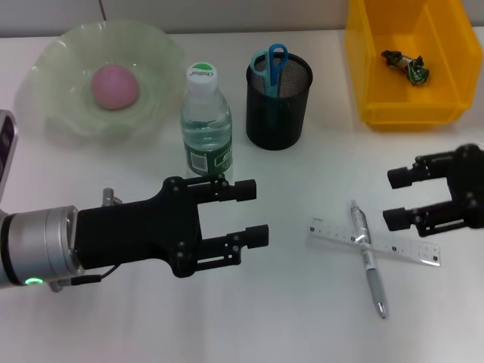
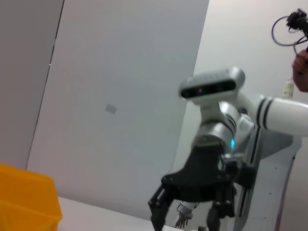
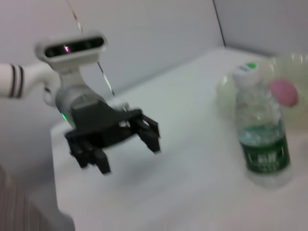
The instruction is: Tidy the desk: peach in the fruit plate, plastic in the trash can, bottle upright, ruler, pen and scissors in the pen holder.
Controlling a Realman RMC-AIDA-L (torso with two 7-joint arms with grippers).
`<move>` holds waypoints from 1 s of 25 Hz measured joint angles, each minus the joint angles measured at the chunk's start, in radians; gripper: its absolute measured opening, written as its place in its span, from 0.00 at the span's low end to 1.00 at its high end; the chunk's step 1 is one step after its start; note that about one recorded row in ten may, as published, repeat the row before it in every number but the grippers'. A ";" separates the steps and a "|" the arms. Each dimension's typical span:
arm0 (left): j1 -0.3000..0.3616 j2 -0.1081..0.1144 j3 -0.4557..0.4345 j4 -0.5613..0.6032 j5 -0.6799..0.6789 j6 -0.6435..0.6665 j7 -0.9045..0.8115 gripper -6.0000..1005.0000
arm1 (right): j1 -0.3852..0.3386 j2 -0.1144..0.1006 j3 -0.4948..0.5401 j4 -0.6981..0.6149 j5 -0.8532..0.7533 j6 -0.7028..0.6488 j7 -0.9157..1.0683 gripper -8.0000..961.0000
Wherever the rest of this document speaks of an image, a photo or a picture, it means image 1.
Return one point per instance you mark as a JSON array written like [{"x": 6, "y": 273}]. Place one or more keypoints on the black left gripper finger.
[{"x": 257, "y": 236}]

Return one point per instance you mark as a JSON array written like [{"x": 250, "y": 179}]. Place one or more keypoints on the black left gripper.
[{"x": 132, "y": 234}]

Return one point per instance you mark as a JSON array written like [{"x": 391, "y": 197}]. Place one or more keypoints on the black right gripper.
[{"x": 472, "y": 181}]

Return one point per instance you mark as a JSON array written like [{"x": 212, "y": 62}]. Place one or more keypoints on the transparent plastic ruler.
[{"x": 401, "y": 247}]

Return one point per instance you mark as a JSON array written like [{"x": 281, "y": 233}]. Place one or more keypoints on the clear green label water bottle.
[{"x": 206, "y": 132}]

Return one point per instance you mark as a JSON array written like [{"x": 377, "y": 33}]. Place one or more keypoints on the blue capped scissors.
[{"x": 273, "y": 72}]

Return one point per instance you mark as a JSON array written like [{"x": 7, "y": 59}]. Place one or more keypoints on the green plastic wrapper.
[{"x": 412, "y": 70}]

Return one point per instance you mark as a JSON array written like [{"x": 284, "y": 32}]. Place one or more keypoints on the pink peach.
[{"x": 115, "y": 87}]

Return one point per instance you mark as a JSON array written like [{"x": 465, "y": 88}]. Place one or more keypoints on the black mesh pen holder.
[{"x": 276, "y": 121}]

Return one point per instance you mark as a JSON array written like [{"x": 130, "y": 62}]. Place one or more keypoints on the silver ballpoint pen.
[{"x": 372, "y": 272}]

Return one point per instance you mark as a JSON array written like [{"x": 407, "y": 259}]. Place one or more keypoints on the pale green glass fruit plate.
[{"x": 56, "y": 75}]

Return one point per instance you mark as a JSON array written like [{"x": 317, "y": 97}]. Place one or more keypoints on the yellow plastic bin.
[{"x": 416, "y": 106}]

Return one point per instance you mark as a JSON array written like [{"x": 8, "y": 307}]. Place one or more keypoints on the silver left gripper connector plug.
[{"x": 109, "y": 196}]

